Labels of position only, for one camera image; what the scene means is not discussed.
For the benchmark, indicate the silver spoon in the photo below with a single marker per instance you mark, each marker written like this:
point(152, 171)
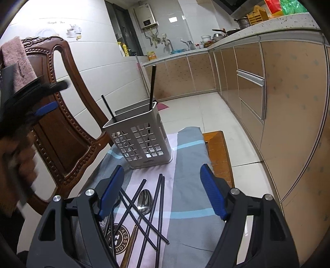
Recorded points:
point(145, 202)

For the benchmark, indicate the metal bowl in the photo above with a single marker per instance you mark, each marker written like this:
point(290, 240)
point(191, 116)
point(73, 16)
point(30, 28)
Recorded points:
point(218, 38)

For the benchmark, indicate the orange wooden table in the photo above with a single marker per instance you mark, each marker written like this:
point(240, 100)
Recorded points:
point(219, 152)

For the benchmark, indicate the wooden utensil rack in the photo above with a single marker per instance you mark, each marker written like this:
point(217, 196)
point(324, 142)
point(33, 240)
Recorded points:
point(256, 15)

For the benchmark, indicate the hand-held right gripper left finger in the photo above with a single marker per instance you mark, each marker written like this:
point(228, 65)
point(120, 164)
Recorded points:
point(113, 185)

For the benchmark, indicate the yellow box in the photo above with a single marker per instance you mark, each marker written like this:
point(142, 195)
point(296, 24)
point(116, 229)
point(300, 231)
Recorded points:
point(151, 56)

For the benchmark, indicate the person's left hand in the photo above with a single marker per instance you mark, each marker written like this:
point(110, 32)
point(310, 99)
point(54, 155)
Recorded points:
point(27, 165)

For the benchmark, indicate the white bowls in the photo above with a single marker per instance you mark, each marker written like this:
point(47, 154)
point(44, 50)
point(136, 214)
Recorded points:
point(206, 39)

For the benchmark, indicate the beige kitchen cabinets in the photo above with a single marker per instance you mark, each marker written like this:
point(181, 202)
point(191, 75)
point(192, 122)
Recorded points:
point(288, 103)

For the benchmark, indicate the dark glass door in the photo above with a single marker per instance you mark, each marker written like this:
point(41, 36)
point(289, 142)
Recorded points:
point(123, 25)

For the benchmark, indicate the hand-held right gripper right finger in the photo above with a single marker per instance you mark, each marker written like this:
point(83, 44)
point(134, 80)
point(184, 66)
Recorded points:
point(211, 190)

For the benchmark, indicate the pink dustpan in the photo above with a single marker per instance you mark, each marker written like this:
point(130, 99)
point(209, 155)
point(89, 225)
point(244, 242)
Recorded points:
point(163, 106)

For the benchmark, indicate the green plastic bag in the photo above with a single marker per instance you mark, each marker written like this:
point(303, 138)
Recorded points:
point(294, 6)

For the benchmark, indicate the metal cooking pot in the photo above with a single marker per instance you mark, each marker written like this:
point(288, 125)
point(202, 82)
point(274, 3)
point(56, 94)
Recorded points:
point(242, 23)

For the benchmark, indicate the broom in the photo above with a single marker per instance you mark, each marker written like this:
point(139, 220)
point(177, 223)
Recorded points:
point(141, 72)

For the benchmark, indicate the white wall water heater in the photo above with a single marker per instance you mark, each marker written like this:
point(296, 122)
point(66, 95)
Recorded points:
point(145, 15)

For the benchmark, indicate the striped grey blue tablecloth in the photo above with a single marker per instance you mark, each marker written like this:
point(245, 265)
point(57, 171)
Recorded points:
point(190, 165)

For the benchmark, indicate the pink towel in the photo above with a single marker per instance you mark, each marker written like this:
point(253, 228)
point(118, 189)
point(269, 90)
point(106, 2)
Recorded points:
point(18, 59)

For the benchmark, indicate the speckled stone countertop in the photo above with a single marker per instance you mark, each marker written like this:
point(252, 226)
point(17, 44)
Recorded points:
point(273, 24)

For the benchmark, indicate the carved dark wooden chair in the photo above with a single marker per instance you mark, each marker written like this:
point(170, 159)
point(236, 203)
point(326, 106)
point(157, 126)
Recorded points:
point(64, 144)

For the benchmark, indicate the red shopping bag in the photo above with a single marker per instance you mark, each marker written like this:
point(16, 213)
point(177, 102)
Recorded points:
point(272, 7)

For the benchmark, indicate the black wok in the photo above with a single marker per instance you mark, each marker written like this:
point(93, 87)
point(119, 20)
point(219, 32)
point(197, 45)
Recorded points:
point(230, 31)

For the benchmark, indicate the white slotted utensil basket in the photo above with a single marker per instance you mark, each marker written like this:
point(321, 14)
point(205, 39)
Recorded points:
point(139, 141)

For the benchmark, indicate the yellow bottle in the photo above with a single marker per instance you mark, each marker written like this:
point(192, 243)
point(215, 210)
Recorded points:
point(126, 50)

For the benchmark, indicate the black range hood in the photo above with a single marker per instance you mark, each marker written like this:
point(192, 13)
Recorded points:
point(232, 3)

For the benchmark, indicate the metal sink tap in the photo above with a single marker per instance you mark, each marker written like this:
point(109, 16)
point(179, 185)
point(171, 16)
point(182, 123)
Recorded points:
point(189, 45)

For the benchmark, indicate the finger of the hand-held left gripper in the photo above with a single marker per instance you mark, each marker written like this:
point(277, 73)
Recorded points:
point(58, 85)
point(47, 107)

